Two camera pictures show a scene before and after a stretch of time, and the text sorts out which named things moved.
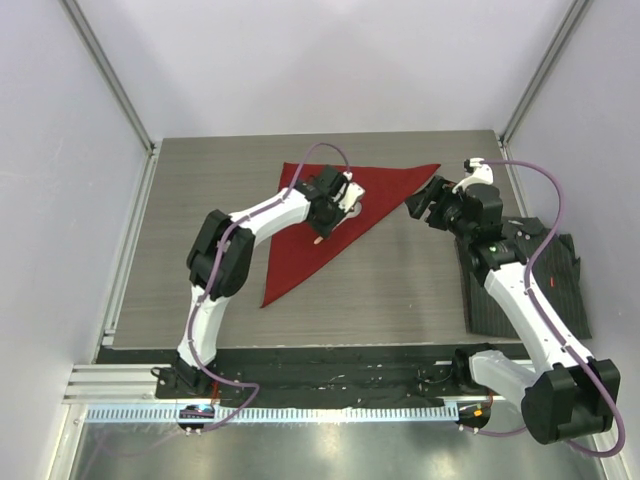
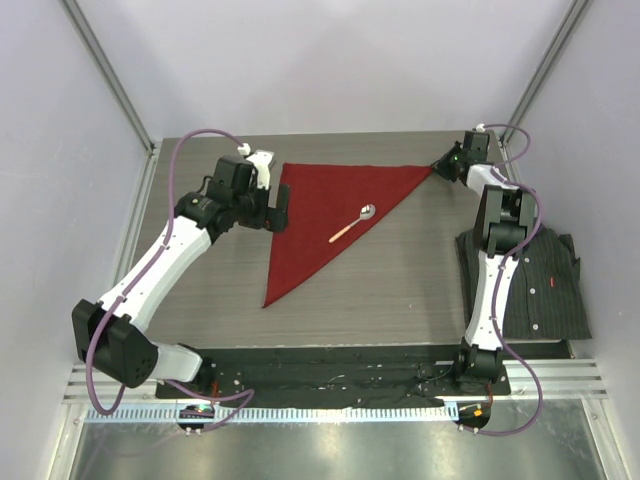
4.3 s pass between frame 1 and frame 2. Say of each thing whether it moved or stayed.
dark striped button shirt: stayed
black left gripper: moved
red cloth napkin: stayed
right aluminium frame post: stayed
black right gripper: moved
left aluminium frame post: stayed
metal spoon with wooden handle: moved
